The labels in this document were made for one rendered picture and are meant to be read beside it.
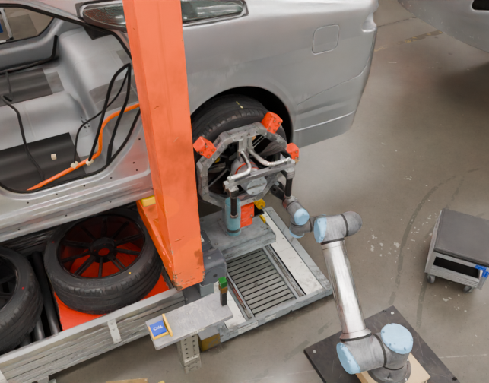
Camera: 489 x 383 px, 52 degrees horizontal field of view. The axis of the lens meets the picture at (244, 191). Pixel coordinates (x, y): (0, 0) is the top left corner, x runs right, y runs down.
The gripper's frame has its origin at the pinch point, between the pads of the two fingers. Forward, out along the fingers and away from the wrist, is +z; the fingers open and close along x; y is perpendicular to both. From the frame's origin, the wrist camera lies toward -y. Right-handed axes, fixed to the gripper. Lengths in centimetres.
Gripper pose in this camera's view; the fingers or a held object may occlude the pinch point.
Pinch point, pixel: (270, 180)
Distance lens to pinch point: 316.3
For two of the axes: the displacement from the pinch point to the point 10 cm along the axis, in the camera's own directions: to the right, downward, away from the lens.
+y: 6.3, 3.0, 7.1
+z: -4.5, -6.1, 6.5
